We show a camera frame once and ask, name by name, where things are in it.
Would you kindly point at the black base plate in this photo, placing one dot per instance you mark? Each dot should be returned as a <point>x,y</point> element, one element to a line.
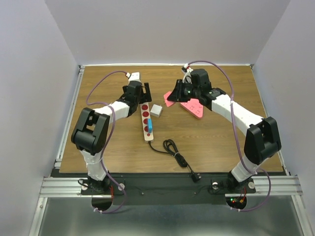
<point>166,189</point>

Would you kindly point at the aluminium frame rails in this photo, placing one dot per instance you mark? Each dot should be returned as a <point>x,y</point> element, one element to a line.
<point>56,186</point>

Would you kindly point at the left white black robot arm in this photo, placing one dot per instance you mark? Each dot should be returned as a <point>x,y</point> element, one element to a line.
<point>90,132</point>

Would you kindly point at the white charger block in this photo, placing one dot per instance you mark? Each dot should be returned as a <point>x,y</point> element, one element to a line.
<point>156,110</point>

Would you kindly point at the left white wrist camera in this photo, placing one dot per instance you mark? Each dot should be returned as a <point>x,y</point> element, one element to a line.
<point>135,76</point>

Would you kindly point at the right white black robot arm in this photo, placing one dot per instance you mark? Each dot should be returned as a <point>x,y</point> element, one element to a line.
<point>257,138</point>

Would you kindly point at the white red power strip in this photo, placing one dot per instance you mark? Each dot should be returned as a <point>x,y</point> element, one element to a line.
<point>146,122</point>

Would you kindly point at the blue plug adapter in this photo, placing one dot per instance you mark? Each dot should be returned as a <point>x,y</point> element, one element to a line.
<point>149,125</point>

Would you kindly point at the small pink plug adapter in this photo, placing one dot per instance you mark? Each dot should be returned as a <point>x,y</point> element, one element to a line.
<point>167,102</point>

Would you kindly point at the pink triangular power socket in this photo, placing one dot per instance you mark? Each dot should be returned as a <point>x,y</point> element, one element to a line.
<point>193,107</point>

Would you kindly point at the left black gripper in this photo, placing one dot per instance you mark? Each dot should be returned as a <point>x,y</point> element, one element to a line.
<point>145,97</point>

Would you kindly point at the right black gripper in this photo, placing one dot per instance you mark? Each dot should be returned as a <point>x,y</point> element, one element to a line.
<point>176,95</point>

